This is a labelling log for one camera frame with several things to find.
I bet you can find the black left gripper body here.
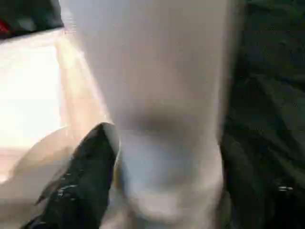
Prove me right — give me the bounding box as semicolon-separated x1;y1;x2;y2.
0;0;65;40

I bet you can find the white plastic table leg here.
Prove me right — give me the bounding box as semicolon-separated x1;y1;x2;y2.
61;0;240;229

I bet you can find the white plastic table top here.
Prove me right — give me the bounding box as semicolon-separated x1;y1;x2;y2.
0;28;122;229

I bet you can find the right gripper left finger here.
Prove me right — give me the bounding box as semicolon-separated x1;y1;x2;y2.
20;123;120;229

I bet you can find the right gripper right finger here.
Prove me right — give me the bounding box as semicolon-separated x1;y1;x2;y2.
219;135;305;229

